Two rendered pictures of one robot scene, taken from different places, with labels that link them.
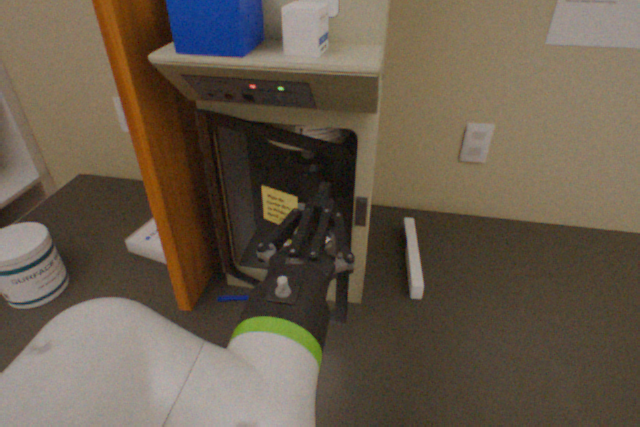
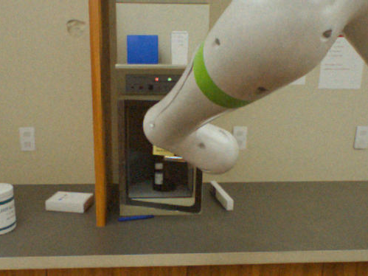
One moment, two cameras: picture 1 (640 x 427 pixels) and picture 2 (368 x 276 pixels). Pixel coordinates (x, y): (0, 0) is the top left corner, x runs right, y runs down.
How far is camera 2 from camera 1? 0.72 m
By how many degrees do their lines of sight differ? 24
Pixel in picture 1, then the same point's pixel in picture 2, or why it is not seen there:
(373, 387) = (223, 237)
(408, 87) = not seen: hidden behind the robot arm
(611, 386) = (335, 224)
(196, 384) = not seen: hidden behind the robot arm
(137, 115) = (99, 96)
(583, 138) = (290, 130)
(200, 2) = (141, 42)
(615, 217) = (316, 175)
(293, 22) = (177, 51)
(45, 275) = (11, 211)
